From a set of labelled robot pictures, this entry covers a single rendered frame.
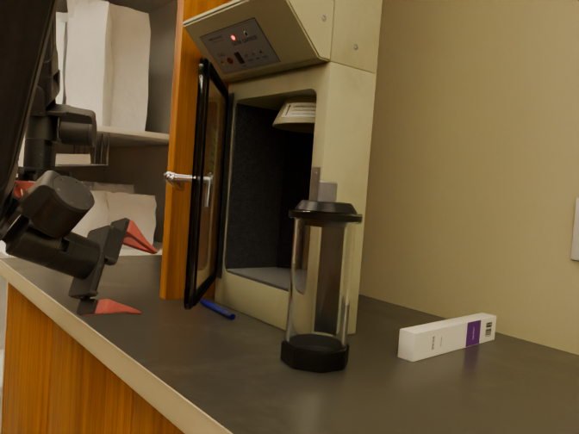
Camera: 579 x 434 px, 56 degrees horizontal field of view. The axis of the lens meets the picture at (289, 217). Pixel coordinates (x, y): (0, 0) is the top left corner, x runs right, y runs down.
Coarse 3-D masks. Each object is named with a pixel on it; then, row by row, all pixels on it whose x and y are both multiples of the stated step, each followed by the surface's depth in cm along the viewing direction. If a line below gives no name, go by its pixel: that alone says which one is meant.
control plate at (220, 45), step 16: (224, 32) 99; (240, 32) 96; (256, 32) 93; (208, 48) 107; (224, 48) 103; (240, 48) 100; (256, 48) 97; (272, 48) 94; (224, 64) 107; (240, 64) 103; (256, 64) 100
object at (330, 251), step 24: (312, 240) 76; (336, 240) 76; (312, 264) 76; (336, 264) 76; (312, 288) 76; (336, 288) 76; (288, 312) 79; (312, 312) 76; (336, 312) 77; (288, 336) 79; (312, 336) 76; (336, 336) 77
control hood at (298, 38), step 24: (240, 0) 90; (264, 0) 87; (288, 0) 84; (312, 0) 86; (192, 24) 104; (216, 24) 99; (264, 24) 91; (288, 24) 87; (312, 24) 87; (288, 48) 91; (312, 48) 88; (240, 72) 106; (264, 72) 102
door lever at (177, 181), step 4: (168, 172) 88; (172, 172) 88; (164, 176) 88; (168, 176) 88; (172, 176) 88; (176, 176) 88; (180, 176) 88; (184, 176) 88; (188, 176) 88; (168, 180) 88; (172, 180) 88; (176, 180) 88; (180, 180) 88; (184, 180) 88; (188, 180) 88; (172, 184) 91; (176, 184) 91; (180, 184) 92; (176, 188) 94; (180, 188) 94
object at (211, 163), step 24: (216, 96) 98; (216, 120) 100; (216, 144) 102; (192, 168) 84; (216, 168) 105; (192, 192) 84; (216, 192) 107; (192, 216) 84; (216, 216) 110; (192, 240) 84
